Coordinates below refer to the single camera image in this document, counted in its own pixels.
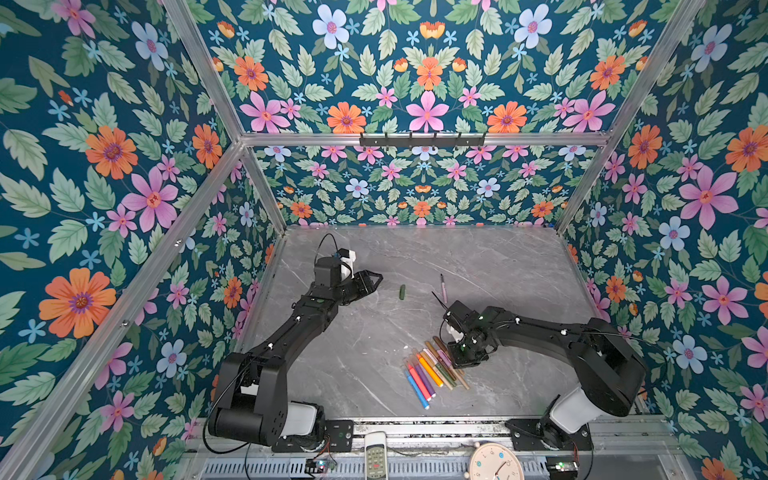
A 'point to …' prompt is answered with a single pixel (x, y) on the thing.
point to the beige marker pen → (436, 368)
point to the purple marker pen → (424, 377)
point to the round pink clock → (495, 461)
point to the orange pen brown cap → (438, 341)
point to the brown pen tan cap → (442, 360)
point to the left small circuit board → (322, 466)
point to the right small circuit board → (562, 467)
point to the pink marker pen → (419, 380)
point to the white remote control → (376, 455)
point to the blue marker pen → (410, 378)
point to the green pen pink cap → (439, 366)
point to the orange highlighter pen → (430, 371)
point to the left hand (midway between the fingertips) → (382, 271)
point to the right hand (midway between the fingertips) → (452, 364)
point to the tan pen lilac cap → (449, 362)
